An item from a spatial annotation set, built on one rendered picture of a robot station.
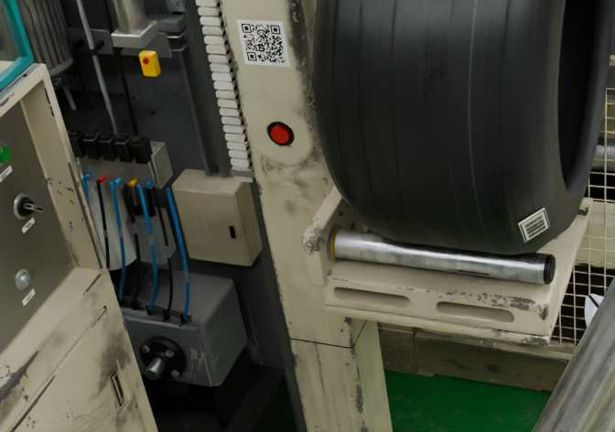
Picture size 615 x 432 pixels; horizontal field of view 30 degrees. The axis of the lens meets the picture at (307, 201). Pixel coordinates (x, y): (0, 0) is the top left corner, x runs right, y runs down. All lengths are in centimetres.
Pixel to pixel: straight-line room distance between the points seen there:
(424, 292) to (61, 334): 56
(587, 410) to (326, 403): 109
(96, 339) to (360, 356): 49
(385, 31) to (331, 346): 78
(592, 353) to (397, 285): 69
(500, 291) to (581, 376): 62
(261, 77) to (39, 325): 51
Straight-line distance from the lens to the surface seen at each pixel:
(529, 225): 154
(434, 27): 141
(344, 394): 213
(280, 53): 172
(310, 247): 176
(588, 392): 113
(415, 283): 177
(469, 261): 173
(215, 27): 176
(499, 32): 140
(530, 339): 176
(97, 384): 191
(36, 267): 181
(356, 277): 180
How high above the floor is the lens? 198
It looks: 34 degrees down
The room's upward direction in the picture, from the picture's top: 10 degrees counter-clockwise
